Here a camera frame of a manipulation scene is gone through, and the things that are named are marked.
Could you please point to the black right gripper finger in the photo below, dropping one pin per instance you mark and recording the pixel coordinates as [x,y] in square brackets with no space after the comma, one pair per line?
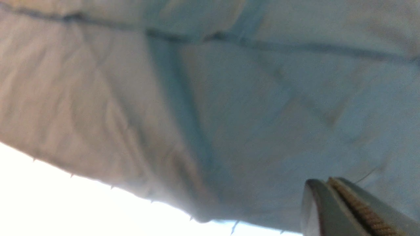
[338,207]

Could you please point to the white grid table cover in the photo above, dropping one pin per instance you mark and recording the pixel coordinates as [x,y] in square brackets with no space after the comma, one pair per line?
[38,199]

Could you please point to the gray long-sleeve top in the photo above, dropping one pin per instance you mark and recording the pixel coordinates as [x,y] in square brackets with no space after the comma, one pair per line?
[222,108]

